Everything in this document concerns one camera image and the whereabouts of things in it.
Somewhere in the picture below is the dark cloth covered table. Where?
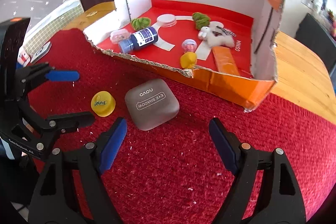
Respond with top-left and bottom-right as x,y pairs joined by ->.
295,13 -> 336,67

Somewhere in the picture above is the grey eye shadow case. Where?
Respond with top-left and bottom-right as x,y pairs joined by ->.
124,79 -> 180,131

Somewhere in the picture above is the small dark card box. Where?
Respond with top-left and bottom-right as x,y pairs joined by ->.
30,42 -> 52,63

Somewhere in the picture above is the white plush rabbit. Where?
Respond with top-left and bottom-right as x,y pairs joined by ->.
198,21 -> 236,48

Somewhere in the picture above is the red knitted mat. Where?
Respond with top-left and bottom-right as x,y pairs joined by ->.
21,28 -> 336,224

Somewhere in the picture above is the orange cardboard strip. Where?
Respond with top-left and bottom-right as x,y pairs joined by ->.
212,46 -> 240,75

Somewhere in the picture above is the clutter of small toiletries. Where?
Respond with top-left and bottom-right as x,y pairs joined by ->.
324,9 -> 336,38

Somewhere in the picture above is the yellow bottle cap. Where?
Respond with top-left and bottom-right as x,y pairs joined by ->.
91,91 -> 116,117

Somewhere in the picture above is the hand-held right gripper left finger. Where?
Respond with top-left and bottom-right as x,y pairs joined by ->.
28,116 -> 128,224

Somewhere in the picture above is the blue bottle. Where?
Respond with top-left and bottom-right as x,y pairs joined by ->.
118,26 -> 159,54

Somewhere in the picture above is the grid-patterned white bench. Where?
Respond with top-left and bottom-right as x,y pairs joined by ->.
22,0 -> 84,51

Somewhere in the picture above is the small green fuzzy toy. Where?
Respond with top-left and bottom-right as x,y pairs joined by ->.
131,17 -> 151,31

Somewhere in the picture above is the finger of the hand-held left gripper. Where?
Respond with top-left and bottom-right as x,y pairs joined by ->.
17,62 -> 80,98
18,102 -> 95,153

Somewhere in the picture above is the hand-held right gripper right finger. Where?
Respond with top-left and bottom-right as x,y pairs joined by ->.
209,117 -> 306,224

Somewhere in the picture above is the small clear pink case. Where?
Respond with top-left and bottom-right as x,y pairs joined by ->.
110,29 -> 131,45

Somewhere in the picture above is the white round tin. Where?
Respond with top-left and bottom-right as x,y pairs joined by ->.
157,14 -> 177,28

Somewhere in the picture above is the large green fuzzy toy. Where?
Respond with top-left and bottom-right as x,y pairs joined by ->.
192,12 -> 211,30

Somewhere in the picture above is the orange and white cardboard box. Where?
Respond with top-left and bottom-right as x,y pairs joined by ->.
83,0 -> 286,112

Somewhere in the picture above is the pink doll with yellow head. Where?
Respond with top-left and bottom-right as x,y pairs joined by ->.
180,39 -> 198,69

